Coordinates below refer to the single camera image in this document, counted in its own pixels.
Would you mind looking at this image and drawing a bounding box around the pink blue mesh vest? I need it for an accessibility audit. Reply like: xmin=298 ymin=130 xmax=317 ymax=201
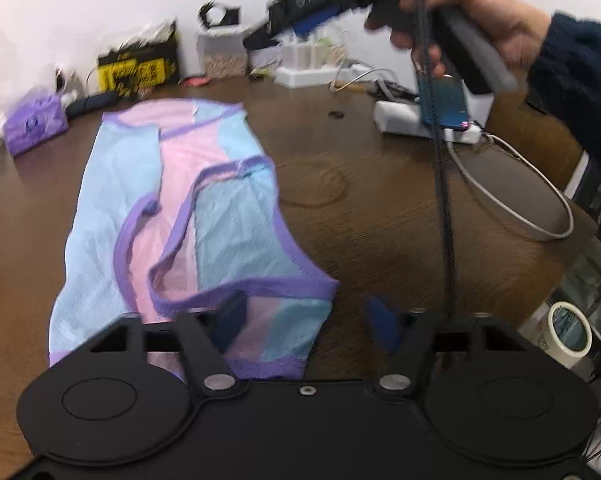
xmin=48 ymin=99 xmax=341 ymax=381

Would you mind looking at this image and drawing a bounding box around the white power strip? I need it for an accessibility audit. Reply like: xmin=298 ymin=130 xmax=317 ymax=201
xmin=274 ymin=65 xmax=361 ymax=88

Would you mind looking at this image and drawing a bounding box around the white masking tape roll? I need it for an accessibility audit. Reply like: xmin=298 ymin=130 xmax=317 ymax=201
xmin=547 ymin=301 xmax=593 ymax=358

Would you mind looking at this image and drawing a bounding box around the purple tissue pack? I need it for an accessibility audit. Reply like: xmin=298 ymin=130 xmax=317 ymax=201
xmin=3 ymin=87 xmax=68 ymax=157

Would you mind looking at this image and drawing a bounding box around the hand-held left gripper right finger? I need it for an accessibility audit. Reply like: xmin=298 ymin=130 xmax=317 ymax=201
xmin=365 ymin=295 xmax=526 ymax=396

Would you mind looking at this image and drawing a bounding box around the small white carton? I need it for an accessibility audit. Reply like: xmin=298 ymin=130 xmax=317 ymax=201
xmin=373 ymin=100 xmax=426 ymax=136

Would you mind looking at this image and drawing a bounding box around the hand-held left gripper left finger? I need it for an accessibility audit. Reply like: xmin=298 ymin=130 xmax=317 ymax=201
xmin=88 ymin=290 xmax=248 ymax=396

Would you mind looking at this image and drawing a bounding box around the black braided cable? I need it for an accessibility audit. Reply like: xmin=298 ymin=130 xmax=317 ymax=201
xmin=414 ymin=0 xmax=458 ymax=326

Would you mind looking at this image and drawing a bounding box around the white round security camera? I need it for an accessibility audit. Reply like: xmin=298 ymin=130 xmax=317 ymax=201
xmin=55 ymin=65 xmax=84 ymax=106

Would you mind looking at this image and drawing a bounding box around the person's right hand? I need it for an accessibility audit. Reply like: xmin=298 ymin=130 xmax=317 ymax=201
xmin=365 ymin=0 xmax=552 ymax=77

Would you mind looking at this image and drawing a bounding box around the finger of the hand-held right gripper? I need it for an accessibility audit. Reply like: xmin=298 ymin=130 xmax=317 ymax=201
xmin=243 ymin=15 xmax=301 ymax=52
xmin=290 ymin=4 xmax=341 ymax=38

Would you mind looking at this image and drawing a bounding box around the black pouch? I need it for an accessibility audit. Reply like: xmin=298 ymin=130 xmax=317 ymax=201
xmin=64 ymin=91 xmax=118 ymax=121

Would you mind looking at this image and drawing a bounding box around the black yellow cardboard box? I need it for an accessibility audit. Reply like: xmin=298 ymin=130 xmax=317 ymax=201
xmin=96 ymin=20 xmax=181 ymax=98

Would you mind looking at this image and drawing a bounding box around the person's right forearm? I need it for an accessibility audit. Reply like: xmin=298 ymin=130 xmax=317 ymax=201
xmin=525 ymin=10 xmax=601 ymax=191

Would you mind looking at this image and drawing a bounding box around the white charging cable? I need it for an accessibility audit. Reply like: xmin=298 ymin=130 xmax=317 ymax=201
xmin=447 ymin=132 xmax=575 ymax=241

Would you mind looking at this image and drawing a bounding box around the clear plastic storage container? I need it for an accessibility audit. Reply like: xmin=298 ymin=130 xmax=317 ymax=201
xmin=196 ymin=24 xmax=248 ymax=80

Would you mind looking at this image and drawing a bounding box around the smartphone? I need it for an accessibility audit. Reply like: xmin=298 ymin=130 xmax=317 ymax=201
xmin=414 ymin=72 xmax=471 ymax=131

